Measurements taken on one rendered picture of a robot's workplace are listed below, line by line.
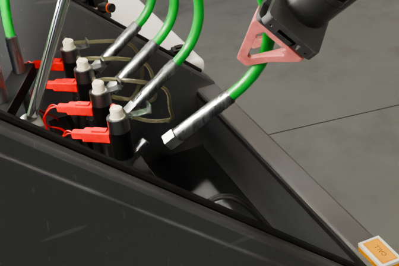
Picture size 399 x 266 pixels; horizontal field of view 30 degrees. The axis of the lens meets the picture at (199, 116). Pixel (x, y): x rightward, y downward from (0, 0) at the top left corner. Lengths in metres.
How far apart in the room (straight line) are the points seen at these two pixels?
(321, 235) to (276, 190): 0.13
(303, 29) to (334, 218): 0.34
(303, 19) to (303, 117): 2.33
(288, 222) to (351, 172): 1.63
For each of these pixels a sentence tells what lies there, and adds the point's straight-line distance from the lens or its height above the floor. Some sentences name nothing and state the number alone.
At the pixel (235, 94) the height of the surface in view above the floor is 1.18.
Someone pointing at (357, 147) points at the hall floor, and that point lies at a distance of 2.88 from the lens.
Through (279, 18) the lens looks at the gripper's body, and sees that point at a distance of 0.72.
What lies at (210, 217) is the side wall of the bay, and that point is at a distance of 0.61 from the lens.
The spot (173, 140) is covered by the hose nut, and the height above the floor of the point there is 1.13.
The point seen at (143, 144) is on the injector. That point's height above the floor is 1.07.
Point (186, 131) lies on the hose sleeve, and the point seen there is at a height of 1.14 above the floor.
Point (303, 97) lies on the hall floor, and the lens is 3.21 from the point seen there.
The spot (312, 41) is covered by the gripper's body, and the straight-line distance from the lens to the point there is 0.74.
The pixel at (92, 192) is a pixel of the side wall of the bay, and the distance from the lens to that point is 0.55.
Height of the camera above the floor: 1.58
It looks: 30 degrees down
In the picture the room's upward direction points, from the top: 7 degrees counter-clockwise
